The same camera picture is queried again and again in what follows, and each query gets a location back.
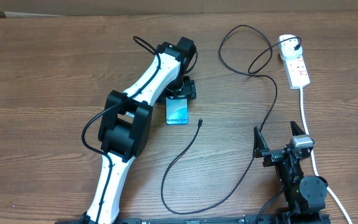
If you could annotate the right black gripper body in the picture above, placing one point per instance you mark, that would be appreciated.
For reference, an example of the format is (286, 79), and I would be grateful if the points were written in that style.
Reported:
(273, 156)

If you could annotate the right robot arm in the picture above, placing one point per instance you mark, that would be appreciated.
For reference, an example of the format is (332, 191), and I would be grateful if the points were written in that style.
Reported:
(304, 195)

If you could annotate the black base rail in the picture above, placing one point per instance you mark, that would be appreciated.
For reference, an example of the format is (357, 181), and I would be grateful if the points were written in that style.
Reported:
(247, 219)

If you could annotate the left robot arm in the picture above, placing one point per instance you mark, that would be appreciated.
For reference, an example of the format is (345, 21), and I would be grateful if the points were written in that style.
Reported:
(120, 132)

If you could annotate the white power strip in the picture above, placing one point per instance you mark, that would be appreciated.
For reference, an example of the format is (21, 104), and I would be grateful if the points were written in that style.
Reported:
(297, 73)

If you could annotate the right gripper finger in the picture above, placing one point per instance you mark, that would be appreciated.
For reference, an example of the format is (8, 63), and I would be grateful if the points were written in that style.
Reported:
(295, 129)
(260, 145)

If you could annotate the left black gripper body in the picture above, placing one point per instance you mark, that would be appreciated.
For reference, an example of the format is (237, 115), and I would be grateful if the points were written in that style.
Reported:
(188, 89)

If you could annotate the white charger plug adapter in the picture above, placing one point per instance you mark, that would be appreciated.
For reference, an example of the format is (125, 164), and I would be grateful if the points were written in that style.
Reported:
(290, 47)

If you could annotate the blue Galaxy smartphone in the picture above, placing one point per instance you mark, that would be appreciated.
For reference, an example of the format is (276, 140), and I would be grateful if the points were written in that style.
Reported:
(176, 112)

